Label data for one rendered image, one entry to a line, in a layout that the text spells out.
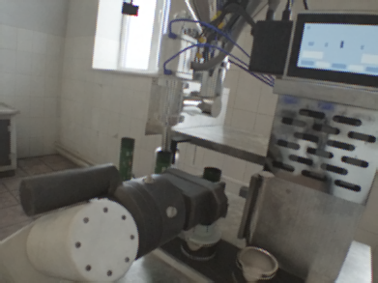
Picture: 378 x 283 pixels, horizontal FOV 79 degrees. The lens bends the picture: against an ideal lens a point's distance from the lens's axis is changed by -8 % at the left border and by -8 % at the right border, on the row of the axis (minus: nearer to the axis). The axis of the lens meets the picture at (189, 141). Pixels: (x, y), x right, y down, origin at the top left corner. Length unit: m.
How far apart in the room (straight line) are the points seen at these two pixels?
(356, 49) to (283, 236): 0.31
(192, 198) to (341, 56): 0.29
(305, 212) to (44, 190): 0.37
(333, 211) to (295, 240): 0.08
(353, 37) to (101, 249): 0.40
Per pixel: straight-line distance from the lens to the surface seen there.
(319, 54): 0.42
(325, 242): 0.46
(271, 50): 0.46
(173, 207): 0.29
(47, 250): 0.23
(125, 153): 0.55
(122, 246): 0.22
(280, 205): 0.45
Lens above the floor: 1.32
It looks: 12 degrees down
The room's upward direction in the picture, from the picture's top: 9 degrees clockwise
